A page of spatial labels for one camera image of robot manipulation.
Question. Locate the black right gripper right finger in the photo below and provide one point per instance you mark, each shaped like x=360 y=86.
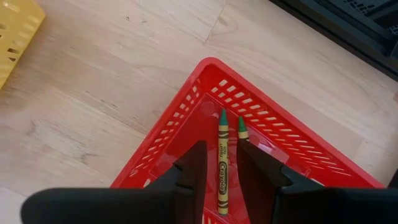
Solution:
x=264 y=186

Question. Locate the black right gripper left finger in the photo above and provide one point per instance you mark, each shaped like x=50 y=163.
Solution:
x=192 y=177

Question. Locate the green crayon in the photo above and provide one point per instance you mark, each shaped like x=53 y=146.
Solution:
x=223 y=168
x=242 y=132

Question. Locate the red plastic basket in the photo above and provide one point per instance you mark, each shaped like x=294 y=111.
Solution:
x=199 y=130

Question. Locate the black plastic crate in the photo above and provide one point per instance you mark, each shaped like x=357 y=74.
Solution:
x=373 y=9

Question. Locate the yellow plastic basket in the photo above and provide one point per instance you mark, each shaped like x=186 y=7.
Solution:
x=18 y=28

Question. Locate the black aluminium table frame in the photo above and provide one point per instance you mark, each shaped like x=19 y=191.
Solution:
x=342 y=35

